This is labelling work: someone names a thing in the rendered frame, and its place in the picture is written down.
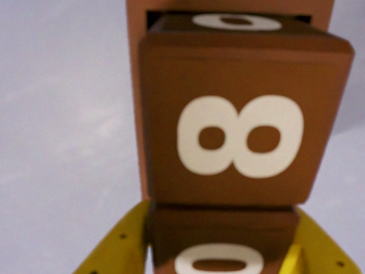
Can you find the brown cube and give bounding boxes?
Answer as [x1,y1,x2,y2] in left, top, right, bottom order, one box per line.
[148,199,300,274]
[138,13,356,205]

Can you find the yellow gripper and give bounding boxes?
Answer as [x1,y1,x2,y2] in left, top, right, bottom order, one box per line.
[72,199,363,274]

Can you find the brown wooden calendar tray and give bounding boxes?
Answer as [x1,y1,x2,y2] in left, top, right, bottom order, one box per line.
[125,0,335,201]

